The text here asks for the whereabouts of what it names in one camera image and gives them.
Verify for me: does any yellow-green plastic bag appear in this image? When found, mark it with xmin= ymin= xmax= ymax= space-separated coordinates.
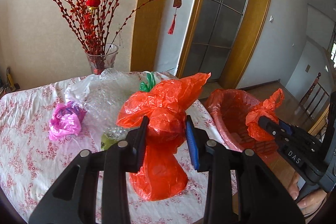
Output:
xmin=101 ymin=132 xmax=119 ymax=151

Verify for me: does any wooden chair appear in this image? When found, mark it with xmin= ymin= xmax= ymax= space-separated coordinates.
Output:
xmin=299 ymin=72 xmax=330 ymax=119

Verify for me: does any clear glass vase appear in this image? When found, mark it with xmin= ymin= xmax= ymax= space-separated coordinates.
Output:
xmin=86 ymin=43 xmax=119 ymax=75

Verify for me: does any red tassel hanging charm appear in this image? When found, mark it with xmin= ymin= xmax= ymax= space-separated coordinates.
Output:
xmin=167 ymin=0 xmax=182 ymax=35

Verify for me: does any large orange plastic bag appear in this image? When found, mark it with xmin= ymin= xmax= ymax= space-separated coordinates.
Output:
xmin=116 ymin=73 xmax=211 ymax=201

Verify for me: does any pink plastic bag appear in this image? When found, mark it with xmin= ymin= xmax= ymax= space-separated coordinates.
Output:
xmin=49 ymin=101 xmax=86 ymax=141

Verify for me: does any clear bubble wrap sheet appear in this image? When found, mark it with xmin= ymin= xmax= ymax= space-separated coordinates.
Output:
xmin=83 ymin=69 xmax=146 ymax=140

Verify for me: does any small red lantern ornament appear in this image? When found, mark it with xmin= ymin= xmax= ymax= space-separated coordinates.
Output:
xmin=86 ymin=0 xmax=101 ymax=11

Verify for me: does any floral pink white tablecloth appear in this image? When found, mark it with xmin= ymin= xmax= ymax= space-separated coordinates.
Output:
xmin=0 ymin=70 xmax=238 ymax=224

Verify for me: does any person's right hand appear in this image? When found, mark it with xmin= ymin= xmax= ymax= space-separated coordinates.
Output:
xmin=288 ymin=172 xmax=327 ymax=217

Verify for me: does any small orange knotted bag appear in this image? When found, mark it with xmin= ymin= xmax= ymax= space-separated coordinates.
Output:
xmin=245 ymin=88 xmax=285 ymax=141

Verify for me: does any yellow handled tool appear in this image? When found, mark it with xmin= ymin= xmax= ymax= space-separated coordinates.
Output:
xmin=6 ymin=67 xmax=16 ymax=92

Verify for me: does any green knotted plastic bag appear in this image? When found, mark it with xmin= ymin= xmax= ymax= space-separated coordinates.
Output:
xmin=139 ymin=72 xmax=156 ymax=92

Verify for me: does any wooden framed glass door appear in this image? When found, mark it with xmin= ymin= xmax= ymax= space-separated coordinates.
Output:
xmin=176 ymin=0 xmax=271 ymax=88

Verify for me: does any white plastic bag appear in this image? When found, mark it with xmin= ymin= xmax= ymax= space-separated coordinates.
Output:
xmin=65 ymin=75 xmax=101 ymax=107

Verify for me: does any red lined trash basket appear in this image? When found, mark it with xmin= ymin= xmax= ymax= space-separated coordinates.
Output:
xmin=205 ymin=88 xmax=284 ymax=164

